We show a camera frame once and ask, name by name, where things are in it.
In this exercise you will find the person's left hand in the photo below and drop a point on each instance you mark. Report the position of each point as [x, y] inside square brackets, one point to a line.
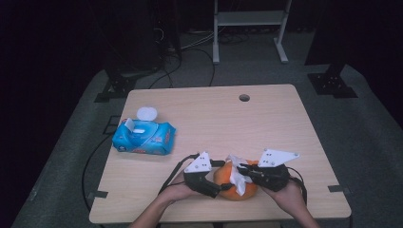
[180, 191]

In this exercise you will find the white wet wipe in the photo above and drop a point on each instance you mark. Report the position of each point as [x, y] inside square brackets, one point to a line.
[138, 130]
[237, 180]

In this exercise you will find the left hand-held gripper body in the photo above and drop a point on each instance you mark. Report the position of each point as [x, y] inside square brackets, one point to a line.
[198, 182]

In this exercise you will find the person's right hand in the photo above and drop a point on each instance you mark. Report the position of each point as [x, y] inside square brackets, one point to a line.
[288, 198]

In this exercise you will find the white metal stand frame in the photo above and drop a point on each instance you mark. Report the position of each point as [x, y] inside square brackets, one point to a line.
[250, 18]

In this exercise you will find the black stand base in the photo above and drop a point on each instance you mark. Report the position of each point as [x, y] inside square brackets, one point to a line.
[118, 87]
[331, 84]

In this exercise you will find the orange plush toy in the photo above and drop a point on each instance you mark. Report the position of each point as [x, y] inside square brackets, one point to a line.
[223, 177]

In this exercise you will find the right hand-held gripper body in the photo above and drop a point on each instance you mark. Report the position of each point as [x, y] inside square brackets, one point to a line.
[274, 177]

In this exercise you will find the blue wet wipe pack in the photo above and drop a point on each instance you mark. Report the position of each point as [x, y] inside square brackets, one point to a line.
[152, 142]

